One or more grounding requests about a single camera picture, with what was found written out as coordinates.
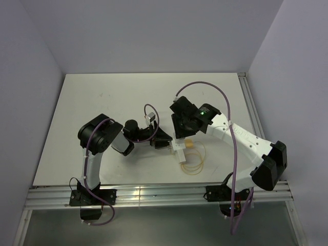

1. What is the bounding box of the aluminium front rail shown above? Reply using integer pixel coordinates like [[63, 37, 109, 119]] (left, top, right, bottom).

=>
[[24, 181, 294, 210]]

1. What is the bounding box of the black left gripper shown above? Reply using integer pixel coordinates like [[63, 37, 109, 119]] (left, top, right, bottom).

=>
[[132, 121, 172, 149]]

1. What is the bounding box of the aluminium right rail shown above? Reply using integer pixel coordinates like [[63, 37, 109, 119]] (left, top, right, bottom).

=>
[[237, 72, 265, 139]]

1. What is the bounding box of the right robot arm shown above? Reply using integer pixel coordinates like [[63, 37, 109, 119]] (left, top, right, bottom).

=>
[[170, 96, 287, 200]]

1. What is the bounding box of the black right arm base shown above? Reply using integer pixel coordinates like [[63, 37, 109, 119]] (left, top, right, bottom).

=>
[[203, 184, 250, 202]]

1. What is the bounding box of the white USB charger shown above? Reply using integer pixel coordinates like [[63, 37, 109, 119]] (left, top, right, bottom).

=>
[[174, 133, 185, 144], [176, 149, 186, 164]]

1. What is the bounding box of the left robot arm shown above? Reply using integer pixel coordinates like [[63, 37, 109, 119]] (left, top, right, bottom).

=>
[[77, 113, 173, 204]]

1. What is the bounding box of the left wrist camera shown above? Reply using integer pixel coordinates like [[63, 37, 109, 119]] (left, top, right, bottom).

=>
[[145, 112, 156, 126]]

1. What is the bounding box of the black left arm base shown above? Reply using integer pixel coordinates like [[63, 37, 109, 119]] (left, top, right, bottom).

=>
[[69, 189, 117, 207]]

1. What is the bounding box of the white cube socket adapter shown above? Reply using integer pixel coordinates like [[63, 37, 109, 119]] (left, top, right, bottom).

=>
[[171, 139, 186, 152]]

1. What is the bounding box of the aluminium rail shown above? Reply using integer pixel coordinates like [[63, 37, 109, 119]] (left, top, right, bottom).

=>
[[24, 181, 294, 210], [237, 72, 265, 139]]

